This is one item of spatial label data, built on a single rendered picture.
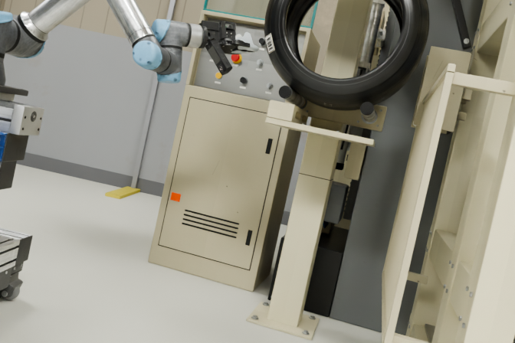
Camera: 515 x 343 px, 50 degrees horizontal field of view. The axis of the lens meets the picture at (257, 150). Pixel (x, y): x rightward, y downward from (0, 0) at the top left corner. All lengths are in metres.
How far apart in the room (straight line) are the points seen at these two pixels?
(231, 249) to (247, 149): 0.48
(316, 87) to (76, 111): 3.55
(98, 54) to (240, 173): 2.78
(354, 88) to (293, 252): 0.76
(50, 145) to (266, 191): 3.01
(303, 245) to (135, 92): 3.07
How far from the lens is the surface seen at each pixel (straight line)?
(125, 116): 5.02
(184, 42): 1.77
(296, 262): 2.27
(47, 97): 5.28
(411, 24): 1.88
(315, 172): 2.22
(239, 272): 2.68
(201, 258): 2.73
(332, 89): 1.86
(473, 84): 1.38
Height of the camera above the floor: 0.75
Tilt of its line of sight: 2 degrees down
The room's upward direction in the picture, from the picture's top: 12 degrees clockwise
